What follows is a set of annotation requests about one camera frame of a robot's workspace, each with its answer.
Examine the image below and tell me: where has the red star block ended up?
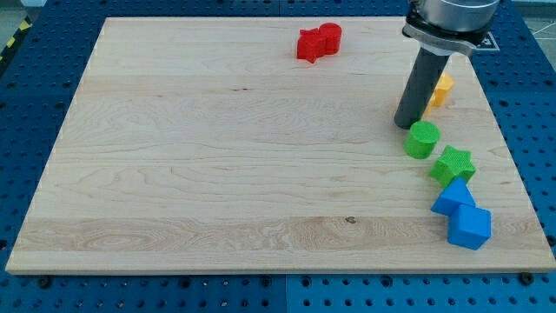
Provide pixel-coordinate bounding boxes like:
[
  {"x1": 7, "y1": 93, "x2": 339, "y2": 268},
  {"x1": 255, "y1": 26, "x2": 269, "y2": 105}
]
[{"x1": 296, "y1": 28, "x2": 326, "y2": 63}]

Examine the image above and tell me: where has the yellow block behind pointer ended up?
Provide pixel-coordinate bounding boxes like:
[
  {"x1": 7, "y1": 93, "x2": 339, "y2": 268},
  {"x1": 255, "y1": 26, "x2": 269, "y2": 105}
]
[{"x1": 422, "y1": 94, "x2": 436, "y2": 118}]

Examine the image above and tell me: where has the dark grey cylindrical pointer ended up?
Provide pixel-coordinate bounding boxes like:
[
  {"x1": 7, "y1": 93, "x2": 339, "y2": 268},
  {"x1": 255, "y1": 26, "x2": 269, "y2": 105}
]
[{"x1": 394, "y1": 48, "x2": 449, "y2": 130}]

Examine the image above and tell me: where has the blue triangle block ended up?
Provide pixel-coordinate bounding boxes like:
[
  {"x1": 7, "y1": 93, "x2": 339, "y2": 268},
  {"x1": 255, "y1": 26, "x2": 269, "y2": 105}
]
[{"x1": 431, "y1": 177, "x2": 476, "y2": 216}]

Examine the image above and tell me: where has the red cylinder block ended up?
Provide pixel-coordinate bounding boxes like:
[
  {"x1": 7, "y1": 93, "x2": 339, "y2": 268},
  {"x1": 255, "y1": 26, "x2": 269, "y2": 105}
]
[{"x1": 319, "y1": 23, "x2": 342, "y2": 55}]

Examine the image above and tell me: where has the green star block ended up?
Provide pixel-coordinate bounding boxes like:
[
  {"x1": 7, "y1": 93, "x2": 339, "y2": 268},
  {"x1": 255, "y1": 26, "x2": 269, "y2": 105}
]
[{"x1": 429, "y1": 145, "x2": 476, "y2": 188}]

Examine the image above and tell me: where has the light wooden board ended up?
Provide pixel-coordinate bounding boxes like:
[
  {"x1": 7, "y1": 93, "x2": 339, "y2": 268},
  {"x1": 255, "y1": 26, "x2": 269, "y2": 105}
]
[{"x1": 6, "y1": 17, "x2": 555, "y2": 275}]

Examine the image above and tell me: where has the green cylinder block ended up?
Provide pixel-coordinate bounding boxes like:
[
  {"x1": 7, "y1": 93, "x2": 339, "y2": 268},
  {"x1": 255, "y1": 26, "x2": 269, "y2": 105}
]
[{"x1": 403, "y1": 121, "x2": 440, "y2": 159}]

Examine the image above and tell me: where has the yellow hexagon block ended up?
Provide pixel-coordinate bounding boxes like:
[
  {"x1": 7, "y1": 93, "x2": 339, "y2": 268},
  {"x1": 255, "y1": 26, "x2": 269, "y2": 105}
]
[{"x1": 433, "y1": 72, "x2": 454, "y2": 106}]

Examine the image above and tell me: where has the blue cube block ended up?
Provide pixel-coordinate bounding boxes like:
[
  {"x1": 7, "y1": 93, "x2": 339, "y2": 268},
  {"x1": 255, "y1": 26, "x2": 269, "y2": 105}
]
[{"x1": 447, "y1": 204, "x2": 492, "y2": 250}]

